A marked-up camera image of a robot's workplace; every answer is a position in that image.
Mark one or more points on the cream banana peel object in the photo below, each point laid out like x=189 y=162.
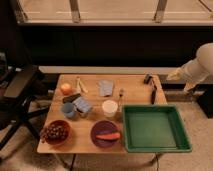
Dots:
x=80 y=87

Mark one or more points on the grey blue cloth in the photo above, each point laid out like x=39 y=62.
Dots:
x=106 y=87

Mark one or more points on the dark grapes bunch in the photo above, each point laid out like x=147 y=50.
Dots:
x=53 y=133

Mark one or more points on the metal fork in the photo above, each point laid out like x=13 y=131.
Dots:
x=121 y=93

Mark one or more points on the black rectangular object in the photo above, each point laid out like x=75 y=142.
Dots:
x=71 y=98

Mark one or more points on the red bowl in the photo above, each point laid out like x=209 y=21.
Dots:
x=60 y=123

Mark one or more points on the black office chair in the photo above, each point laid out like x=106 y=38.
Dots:
x=17 y=90

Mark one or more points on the white cup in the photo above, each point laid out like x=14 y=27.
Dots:
x=109 y=108

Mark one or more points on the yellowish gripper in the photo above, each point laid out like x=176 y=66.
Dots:
x=180 y=74

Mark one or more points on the orange carrot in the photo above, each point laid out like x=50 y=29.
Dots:
x=111 y=136

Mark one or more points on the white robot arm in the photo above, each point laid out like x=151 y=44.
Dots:
x=197 y=70

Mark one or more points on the green plastic tray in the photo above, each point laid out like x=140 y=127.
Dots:
x=154 y=129

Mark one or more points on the blue mug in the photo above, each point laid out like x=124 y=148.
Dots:
x=68 y=109

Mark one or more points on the orange fruit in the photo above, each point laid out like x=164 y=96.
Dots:
x=66 y=89

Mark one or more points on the purple plate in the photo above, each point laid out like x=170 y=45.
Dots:
x=103 y=127

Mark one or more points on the wooden table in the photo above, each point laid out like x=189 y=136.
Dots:
x=135 y=92

